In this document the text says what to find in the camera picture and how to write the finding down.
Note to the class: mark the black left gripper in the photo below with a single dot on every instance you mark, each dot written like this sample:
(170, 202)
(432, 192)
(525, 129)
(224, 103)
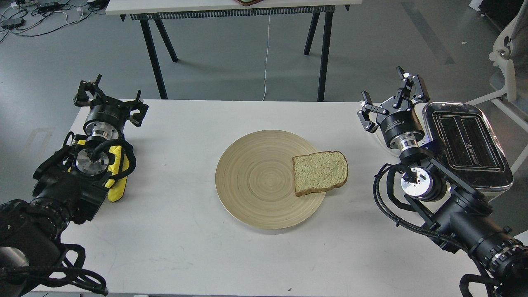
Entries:
(107, 117)

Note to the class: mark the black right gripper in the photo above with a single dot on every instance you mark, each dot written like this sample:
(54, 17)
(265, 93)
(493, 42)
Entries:
(396, 119)

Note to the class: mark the slice of bread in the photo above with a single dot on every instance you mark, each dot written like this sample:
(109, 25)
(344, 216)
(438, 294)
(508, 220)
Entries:
(319, 172)

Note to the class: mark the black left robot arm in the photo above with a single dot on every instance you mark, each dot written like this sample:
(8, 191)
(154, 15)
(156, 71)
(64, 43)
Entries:
(71, 187)

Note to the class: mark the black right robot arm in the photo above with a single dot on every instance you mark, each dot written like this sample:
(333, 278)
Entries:
(426, 197)

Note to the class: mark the white chrome toaster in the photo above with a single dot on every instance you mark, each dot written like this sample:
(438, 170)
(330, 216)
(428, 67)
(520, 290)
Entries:
(473, 151)

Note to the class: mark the white table with black legs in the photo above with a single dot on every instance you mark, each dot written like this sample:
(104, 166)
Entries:
(158, 10)

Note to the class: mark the white office chair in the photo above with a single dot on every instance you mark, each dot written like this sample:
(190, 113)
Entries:
(509, 55)

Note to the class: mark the round wooden plate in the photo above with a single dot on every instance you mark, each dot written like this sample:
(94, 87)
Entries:
(255, 180)

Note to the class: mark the brown object on far table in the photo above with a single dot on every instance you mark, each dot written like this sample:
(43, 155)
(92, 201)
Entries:
(248, 2)

